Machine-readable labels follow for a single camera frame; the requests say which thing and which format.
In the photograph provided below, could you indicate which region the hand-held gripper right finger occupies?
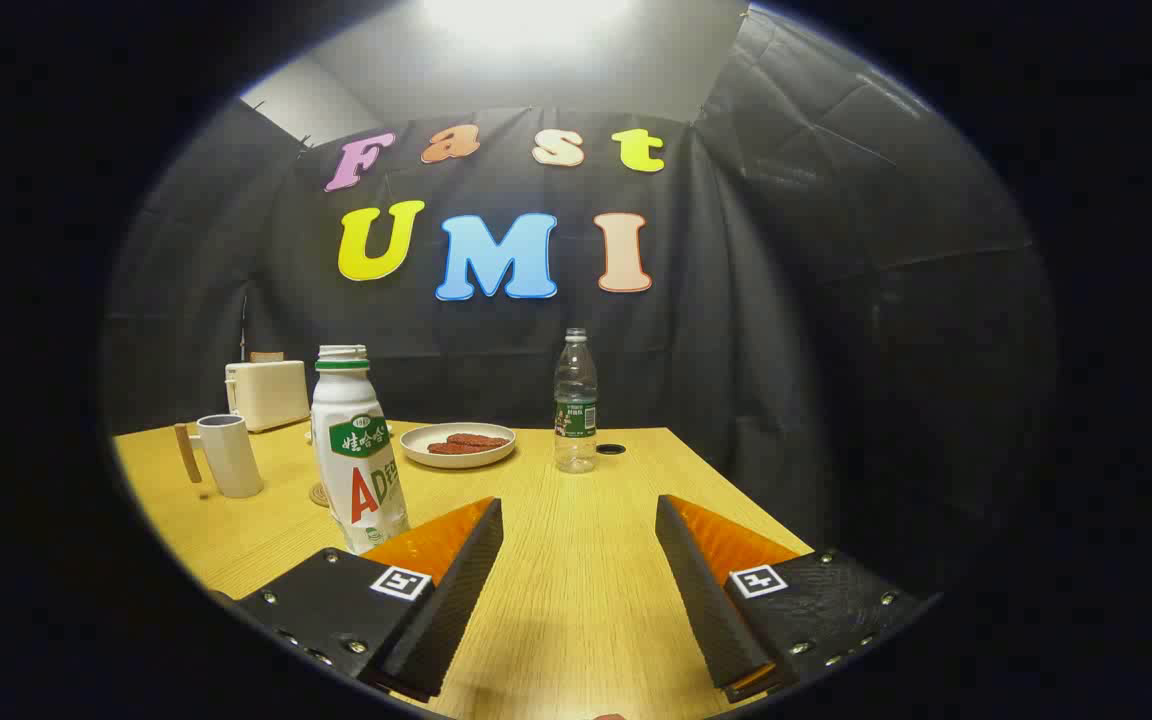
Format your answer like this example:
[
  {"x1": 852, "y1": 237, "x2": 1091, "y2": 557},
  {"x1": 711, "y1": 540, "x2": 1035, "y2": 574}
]
[{"x1": 654, "y1": 494, "x2": 937, "y2": 704}]

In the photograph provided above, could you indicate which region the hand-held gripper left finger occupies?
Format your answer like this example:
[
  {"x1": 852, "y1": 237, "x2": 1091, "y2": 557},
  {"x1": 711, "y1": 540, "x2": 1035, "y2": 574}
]
[{"x1": 234, "y1": 497, "x2": 505, "y2": 703}]

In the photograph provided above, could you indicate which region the white juice bottle green label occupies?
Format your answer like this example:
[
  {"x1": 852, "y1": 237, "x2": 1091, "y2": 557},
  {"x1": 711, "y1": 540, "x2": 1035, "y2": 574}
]
[{"x1": 311, "y1": 345, "x2": 411, "y2": 555}]

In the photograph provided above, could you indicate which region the white cup with wooden handle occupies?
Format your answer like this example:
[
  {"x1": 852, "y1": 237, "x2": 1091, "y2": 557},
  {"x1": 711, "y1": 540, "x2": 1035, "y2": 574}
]
[{"x1": 174, "y1": 414, "x2": 265, "y2": 499}]

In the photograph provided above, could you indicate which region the clear plastic water bottle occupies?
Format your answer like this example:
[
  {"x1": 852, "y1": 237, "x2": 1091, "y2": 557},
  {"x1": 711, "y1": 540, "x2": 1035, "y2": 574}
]
[{"x1": 553, "y1": 328, "x2": 599, "y2": 474}]

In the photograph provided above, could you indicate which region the wooden table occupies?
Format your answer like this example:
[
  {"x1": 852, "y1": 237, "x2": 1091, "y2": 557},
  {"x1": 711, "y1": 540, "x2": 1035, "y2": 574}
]
[{"x1": 114, "y1": 420, "x2": 817, "y2": 720}]

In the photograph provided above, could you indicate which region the white round plate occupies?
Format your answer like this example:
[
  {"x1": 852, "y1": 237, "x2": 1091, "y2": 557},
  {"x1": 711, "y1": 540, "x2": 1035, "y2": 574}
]
[{"x1": 400, "y1": 423, "x2": 517, "y2": 470}]

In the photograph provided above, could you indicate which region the cream toaster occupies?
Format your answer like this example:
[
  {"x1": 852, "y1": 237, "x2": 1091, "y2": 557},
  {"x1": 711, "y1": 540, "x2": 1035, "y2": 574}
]
[{"x1": 225, "y1": 358, "x2": 312, "y2": 433}]

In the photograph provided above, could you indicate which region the black backdrop cloth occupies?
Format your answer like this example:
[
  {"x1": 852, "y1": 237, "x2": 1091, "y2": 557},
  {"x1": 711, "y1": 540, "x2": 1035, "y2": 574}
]
[{"x1": 101, "y1": 10, "x2": 1057, "y2": 601}]

